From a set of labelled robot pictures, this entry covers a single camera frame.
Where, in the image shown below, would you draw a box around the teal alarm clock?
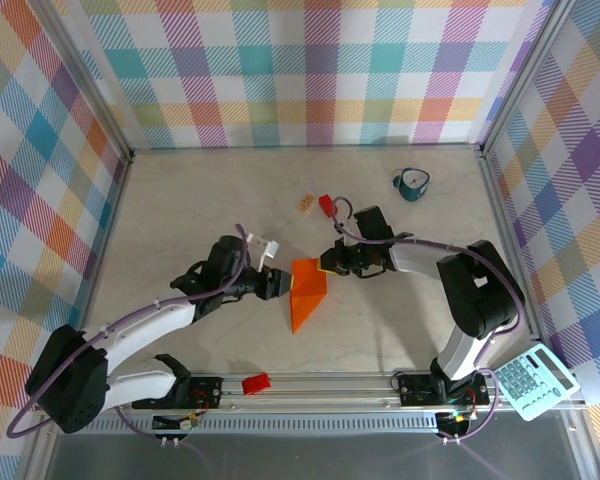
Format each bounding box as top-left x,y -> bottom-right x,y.
391,167 -> 434,203

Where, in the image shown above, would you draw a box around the large red toy brick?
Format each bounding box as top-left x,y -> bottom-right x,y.
241,373 -> 272,397

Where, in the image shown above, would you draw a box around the vented metal strip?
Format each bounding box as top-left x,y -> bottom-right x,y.
59,417 -> 441,434

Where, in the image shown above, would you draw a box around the grey metal panel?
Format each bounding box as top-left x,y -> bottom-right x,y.
27,429 -> 600,480

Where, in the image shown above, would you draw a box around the light blue calculator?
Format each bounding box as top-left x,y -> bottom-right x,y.
493,342 -> 581,422

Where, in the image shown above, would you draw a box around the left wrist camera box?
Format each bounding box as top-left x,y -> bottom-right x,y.
246,233 -> 281,275

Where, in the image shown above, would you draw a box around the purple cable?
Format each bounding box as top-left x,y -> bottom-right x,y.
5,223 -> 255,444
331,196 -> 527,444

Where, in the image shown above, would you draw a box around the long aluminium mounting rail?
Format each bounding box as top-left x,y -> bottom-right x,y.
33,370 -> 589,416

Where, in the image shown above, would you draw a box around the thin aluminium rail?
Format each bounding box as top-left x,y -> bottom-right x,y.
129,143 -> 484,152

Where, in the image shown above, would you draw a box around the aluminium side rail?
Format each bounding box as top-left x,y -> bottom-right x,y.
64,152 -> 135,376
476,148 -> 554,351

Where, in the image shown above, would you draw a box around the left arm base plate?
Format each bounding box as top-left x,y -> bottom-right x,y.
131,375 -> 225,410

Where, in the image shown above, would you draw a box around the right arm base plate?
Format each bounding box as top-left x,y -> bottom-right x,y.
397,373 -> 491,407

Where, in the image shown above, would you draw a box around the aluminium frame post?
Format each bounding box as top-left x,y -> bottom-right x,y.
28,0 -> 135,164
478,0 -> 580,157

